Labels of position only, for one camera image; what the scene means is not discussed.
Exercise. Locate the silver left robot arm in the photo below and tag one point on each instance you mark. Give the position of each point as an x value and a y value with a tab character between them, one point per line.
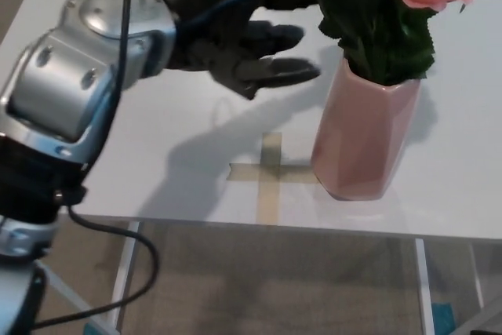
66	76

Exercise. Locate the pink rose bouquet green stems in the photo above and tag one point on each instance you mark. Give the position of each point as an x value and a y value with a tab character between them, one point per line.
376	33

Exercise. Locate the teal floor tape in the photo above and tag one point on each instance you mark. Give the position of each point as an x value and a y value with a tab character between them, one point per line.
444	319

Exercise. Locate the pink hexagonal ceramic vase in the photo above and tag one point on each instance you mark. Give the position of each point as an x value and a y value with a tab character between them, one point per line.
361	139

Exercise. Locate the beige tape strip short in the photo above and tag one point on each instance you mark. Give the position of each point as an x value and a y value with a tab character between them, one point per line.
251	173

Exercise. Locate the grey metal stand leg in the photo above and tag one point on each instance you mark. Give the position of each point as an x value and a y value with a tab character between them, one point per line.
74	299

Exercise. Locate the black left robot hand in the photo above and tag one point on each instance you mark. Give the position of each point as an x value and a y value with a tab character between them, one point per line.
212	37

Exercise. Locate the white table leg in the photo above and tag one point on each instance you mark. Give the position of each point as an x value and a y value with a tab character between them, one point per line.
476	276
125	272
424	292

